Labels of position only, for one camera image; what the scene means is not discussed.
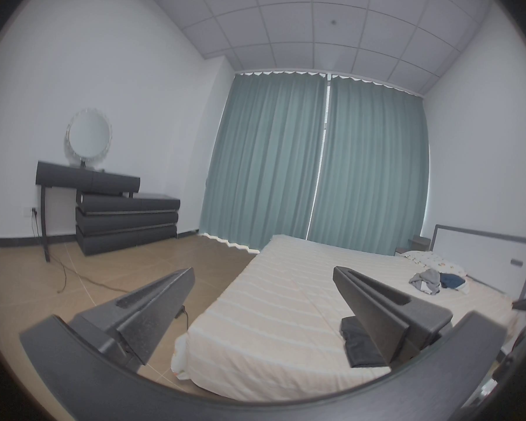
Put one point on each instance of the grey bedside table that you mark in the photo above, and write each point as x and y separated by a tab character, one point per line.
414	244

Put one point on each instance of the white wall socket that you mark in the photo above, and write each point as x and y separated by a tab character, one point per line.
28	211

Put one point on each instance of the bed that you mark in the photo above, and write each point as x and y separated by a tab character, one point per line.
280	305

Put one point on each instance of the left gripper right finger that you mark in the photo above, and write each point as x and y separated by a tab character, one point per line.
385	314

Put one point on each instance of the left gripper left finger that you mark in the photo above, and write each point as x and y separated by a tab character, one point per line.
153	309

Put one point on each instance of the pile of clothes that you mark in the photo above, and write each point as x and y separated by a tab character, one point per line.
434	279

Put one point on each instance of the black dressing table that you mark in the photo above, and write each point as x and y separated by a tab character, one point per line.
70	176

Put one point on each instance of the black garment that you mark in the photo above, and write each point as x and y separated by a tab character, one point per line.
359	349

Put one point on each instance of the white printed pillow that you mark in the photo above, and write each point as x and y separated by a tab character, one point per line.
429	259

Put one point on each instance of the round white mirror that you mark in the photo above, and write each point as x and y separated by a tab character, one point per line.
90	136

